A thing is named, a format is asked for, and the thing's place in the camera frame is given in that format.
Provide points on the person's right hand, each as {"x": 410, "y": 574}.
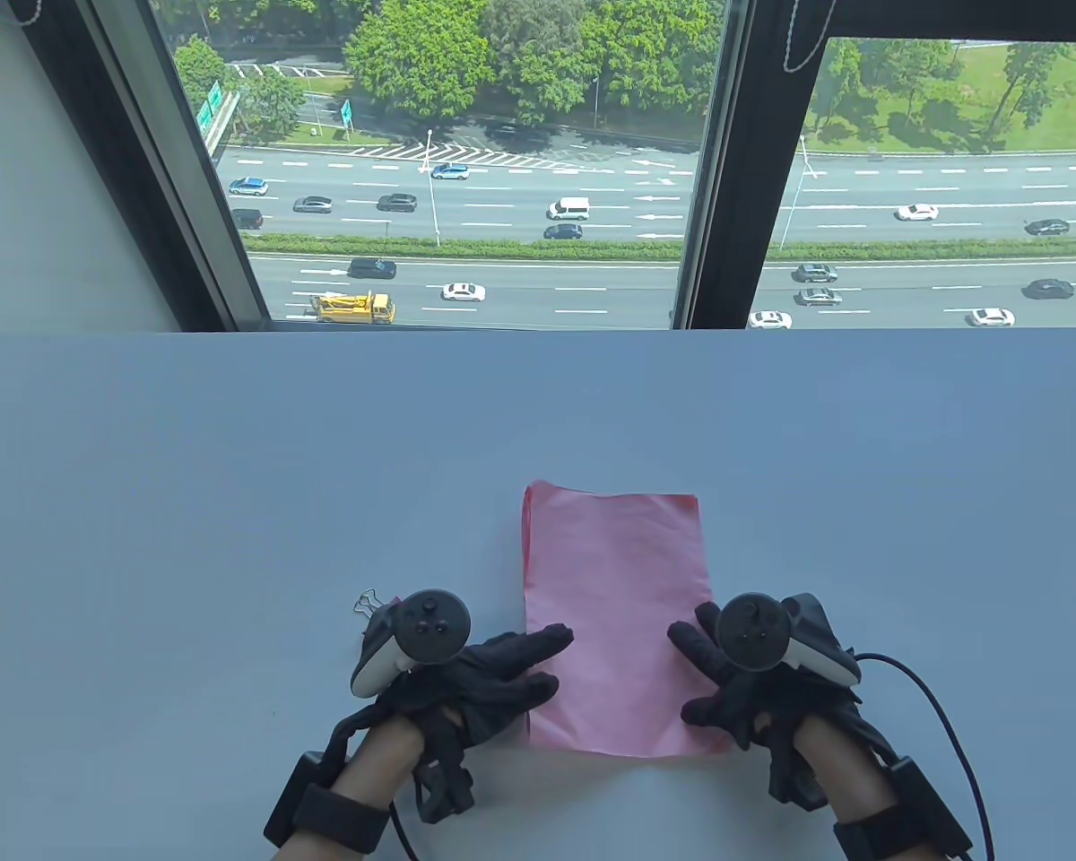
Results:
{"x": 744, "y": 700}

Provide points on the person's left hand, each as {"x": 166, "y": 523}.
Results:
{"x": 493, "y": 682}

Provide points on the pink binder clip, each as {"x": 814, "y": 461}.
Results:
{"x": 391, "y": 604}

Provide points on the pink paper sheet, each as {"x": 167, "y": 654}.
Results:
{"x": 526, "y": 529}
{"x": 619, "y": 583}

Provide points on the person's left forearm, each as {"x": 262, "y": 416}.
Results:
{"x": 377, "y": 758}

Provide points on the person's right forearm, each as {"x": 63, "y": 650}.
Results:
{"x": 838, "y": 762}

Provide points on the black and white hand controller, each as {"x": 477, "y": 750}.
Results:
{"x": 430, "y": 625}
{"x": 751, "y": 630}

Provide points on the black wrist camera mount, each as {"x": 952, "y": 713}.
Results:
{"x": 444, "y": 789}
{"x": 793, "y": 785}

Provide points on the dark window frame post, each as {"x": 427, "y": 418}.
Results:
{"x": 161, "y": 179}
{"x": 744, "y": 179}

